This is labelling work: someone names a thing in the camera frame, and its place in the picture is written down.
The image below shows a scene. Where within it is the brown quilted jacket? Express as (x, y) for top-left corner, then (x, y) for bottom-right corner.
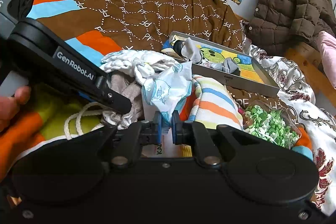
(247, 0), (335, 56)

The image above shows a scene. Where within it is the light blue printed cloth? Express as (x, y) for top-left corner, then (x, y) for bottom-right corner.
(141, 61), (193, 132)

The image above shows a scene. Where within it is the wooden bed frame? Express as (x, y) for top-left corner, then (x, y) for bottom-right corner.
(0, 0), (336, 102)

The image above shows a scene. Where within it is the person's left hand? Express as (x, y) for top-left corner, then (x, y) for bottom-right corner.
(0, 86), (31, 131)

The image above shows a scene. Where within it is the grey tray with drawing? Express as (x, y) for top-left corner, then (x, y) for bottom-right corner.
(162, 31), (280, 97)

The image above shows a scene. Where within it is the colourful striped brown quilt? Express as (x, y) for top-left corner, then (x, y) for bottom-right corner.
(0, 0), (313, 183)

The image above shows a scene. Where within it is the striped knit garment yellow cuff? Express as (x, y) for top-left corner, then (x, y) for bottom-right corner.
(186, 75), (243, 130)

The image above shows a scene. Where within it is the white textured baby cloth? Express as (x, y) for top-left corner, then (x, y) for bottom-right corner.
(100, 50), (178, 85)

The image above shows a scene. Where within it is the pink folded blanket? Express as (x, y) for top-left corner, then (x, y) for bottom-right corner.
(317, 31), (336, 88)

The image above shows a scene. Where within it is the grey sock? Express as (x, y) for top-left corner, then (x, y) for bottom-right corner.
(181, 38), (202, 64)

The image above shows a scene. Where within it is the grey drawstring pouch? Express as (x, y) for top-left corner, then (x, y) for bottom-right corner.
(64, 72), (144, 140)

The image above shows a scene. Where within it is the white floral satin quilt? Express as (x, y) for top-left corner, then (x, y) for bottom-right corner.
(240, 21), (335, 215)

